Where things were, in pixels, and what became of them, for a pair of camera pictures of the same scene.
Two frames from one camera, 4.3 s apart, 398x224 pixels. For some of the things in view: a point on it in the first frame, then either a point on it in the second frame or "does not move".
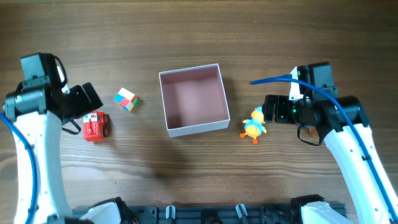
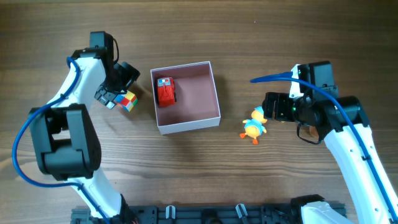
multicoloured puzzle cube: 125,99 does not move
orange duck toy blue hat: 254,127 does not move
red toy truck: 96,126 -> 166,91
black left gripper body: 81,102 -> 122,78
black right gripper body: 286,111 does not move
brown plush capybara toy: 314,132 does not move
